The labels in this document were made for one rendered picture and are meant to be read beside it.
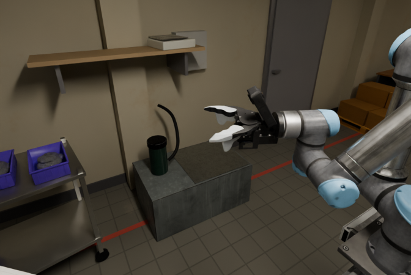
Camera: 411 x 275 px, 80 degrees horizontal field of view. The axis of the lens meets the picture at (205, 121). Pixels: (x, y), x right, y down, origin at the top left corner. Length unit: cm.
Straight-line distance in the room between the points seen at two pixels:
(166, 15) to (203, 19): 41
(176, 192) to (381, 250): 152
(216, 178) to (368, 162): 172
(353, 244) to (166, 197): 145
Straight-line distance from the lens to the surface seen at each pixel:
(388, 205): 89
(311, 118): 69
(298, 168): 77
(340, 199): 65
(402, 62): 82
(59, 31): 244
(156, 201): 208
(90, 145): 275
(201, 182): 220
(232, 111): 67
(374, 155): 65
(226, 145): 61
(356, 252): 98
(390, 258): 94
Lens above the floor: 185
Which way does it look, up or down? 25 degrees down
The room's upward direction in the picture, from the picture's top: straight up
